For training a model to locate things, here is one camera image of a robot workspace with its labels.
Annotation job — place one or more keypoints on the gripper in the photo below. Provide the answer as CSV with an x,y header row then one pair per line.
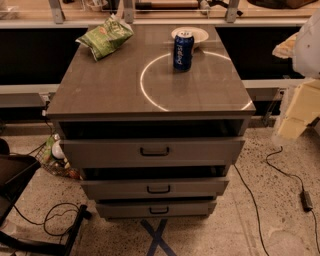
x,y
308,50

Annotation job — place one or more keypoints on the grey bottom drawer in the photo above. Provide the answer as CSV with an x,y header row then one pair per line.
x,y
156,209

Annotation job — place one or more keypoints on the blue pepsi can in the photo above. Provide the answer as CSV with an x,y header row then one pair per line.
x,y
182,54

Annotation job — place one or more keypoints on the grey middle drawer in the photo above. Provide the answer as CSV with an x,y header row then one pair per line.
x,y
154,188

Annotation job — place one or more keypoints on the black chair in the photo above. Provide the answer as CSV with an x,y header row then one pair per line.
x,y
15,173

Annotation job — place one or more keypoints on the grey drawer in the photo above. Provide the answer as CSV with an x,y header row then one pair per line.
x,y
154,188
129,153
156,209

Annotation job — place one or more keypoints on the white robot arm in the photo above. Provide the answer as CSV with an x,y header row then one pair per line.
x,y
300,105

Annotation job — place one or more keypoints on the grey drawer cabinet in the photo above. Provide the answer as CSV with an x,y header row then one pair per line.
x,y
135,93

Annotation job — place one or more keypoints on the green chip bag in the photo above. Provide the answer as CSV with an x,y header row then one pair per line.
x,y
106,38

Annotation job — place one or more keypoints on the grey top drawer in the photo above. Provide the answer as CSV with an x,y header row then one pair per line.
x,y
129,153

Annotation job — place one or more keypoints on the wire basket with items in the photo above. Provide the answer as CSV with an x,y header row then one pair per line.
x,y
53,159

